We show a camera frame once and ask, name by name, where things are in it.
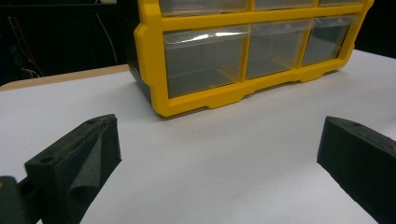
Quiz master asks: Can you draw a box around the set of clear plastic drawers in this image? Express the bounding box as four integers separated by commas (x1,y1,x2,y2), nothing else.
158,0,364,99

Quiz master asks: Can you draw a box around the thin white cable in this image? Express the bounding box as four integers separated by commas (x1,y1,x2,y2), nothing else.
94,11,120,64

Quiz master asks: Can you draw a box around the yellow plastic drawer cabinet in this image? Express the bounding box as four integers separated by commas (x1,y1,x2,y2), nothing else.
126,0,375,119

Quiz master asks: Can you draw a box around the thin red cable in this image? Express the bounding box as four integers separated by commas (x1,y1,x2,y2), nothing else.
12,16,45,77

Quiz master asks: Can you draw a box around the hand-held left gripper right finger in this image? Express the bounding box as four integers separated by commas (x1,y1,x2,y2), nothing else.
316,115,396,224

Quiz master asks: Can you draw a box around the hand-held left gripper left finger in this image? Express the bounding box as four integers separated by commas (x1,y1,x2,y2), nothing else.
23,113,122,224

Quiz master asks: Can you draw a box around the white table mat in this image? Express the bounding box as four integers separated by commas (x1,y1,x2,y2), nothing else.
0,49,396,224

